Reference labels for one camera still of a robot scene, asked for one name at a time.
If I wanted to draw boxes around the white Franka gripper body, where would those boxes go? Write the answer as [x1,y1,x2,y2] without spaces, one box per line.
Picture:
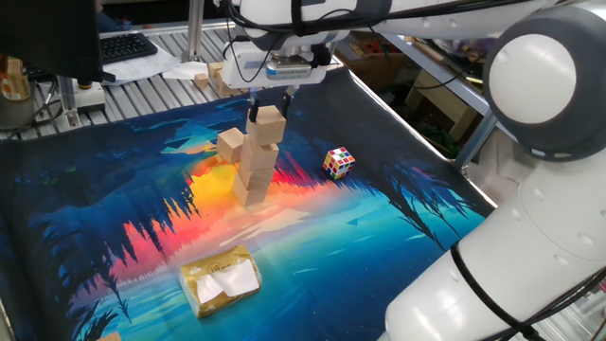
[221,40,329,90]

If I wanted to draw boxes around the brown cardboard box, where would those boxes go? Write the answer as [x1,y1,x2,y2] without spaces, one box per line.
[335,30,413,91]

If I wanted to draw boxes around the grey round container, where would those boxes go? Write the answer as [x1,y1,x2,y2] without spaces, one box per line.
[0,92,37,130]

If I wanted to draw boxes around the black computer monitor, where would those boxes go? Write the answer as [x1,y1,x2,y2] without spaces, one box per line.
[0,0,117,84]

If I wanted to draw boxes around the white paper sheet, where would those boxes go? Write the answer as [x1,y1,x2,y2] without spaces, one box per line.
[163,61,209,81]

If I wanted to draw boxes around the gold tissue pack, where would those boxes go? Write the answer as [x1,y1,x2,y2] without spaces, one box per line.
[178,243,263,319]

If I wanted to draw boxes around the white paper sheets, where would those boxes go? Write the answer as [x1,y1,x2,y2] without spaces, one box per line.
[101,45,184,86]

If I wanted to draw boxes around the black keyboard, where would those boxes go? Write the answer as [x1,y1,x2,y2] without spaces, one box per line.
[98,31,160,66]

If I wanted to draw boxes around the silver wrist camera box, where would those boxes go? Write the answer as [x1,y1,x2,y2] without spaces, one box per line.
[264,54,313,81]

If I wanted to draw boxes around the light wooden cube block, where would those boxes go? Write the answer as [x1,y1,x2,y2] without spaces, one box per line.
[241,135,280,172]
[245,104,288,147]
[216,126,246,165]
[236,163,276,191]
[231,174,271,208]

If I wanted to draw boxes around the white stand base box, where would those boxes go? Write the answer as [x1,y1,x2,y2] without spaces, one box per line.
[56,75,107,127]

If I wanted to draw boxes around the wooden stool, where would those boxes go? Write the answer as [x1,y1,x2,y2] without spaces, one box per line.
[404,68,474,143]

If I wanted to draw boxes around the brown bottle with orange label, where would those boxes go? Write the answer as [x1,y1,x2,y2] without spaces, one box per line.
[0,55,32,103]

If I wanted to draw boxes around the aluminium table frame bar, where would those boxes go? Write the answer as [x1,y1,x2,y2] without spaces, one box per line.
[381,32,501,171]

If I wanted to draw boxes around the aluminium upright post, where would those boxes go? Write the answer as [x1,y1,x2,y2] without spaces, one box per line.
[186,0,205,63]

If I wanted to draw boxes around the colourful Rubik's cube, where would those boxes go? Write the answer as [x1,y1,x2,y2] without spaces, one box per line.
[322,146,356,181]

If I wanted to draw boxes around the sunset forest printed cloth mat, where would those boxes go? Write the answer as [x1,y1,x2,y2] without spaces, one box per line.
[0,65,496,341]

